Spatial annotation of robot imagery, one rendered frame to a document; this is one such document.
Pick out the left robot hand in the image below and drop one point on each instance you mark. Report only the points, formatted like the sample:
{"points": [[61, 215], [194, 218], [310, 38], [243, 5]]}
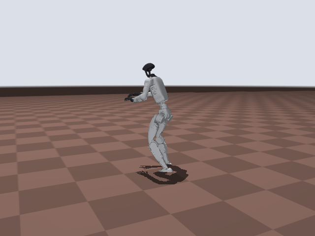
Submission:
{"points": [[129, 98]]}

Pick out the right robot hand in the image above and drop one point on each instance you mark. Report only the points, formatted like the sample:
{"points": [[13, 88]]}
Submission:
{"points": [[134, 94]]}

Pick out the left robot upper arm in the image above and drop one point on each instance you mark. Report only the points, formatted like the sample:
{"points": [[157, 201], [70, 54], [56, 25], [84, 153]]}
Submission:
{"points": [[147, 85]]}

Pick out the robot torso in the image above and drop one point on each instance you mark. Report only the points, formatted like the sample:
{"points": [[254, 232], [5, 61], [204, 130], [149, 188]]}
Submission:
{"points": [[159, 94]]}

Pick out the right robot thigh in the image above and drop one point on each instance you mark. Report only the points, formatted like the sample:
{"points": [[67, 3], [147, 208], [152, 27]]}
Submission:
{"points": [[162, 126]]}

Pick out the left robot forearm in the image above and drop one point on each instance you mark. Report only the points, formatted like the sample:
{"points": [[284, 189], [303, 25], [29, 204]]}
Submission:
{"points": [[137, 99]]}

